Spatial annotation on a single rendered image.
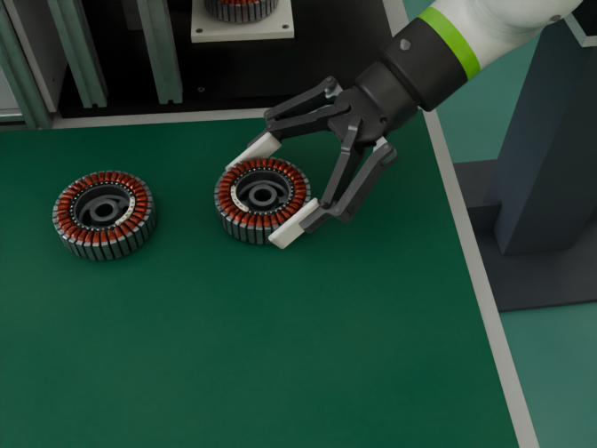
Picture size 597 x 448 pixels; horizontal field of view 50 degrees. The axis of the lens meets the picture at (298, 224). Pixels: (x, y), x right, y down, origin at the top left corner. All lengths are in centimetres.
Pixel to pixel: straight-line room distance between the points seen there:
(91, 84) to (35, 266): 25
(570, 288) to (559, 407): 31
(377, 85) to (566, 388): 103
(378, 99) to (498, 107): 142
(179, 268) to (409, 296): 26
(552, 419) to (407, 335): 89
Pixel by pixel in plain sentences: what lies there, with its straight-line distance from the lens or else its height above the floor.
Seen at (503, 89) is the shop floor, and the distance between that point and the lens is 219.
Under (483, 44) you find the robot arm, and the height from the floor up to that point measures 93.
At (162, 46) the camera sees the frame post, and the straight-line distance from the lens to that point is 85.
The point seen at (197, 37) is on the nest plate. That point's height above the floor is 78.
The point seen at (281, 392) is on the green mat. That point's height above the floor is 75.
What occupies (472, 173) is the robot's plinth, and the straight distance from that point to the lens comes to 187.
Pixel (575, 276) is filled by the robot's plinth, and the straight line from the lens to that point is 174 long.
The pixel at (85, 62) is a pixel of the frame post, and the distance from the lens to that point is 87.
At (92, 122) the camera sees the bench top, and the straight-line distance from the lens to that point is 93.
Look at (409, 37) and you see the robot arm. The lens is 73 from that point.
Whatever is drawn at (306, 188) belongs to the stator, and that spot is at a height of 78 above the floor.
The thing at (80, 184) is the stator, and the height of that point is 79.
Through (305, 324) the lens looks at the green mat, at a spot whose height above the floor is 75.
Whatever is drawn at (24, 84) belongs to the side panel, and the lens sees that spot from 89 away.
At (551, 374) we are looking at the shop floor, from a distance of 159.
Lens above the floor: 135
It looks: 52 degrees down
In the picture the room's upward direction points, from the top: straight up
